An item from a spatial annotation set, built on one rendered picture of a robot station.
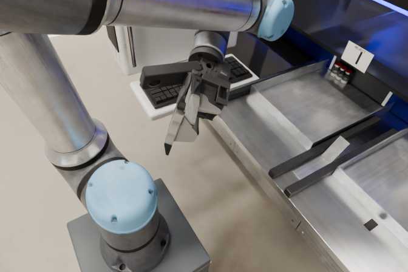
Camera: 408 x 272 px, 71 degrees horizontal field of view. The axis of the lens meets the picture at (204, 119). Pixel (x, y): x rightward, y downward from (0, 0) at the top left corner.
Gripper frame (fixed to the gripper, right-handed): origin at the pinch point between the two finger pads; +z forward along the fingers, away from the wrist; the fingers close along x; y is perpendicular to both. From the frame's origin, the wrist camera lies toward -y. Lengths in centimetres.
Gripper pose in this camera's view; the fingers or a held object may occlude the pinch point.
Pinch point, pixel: (173, 141)
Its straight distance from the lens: 49.1
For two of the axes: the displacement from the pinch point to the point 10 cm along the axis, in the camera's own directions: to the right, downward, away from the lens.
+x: -3.6, 4.1, 8.3
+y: 9.1, 3.4, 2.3
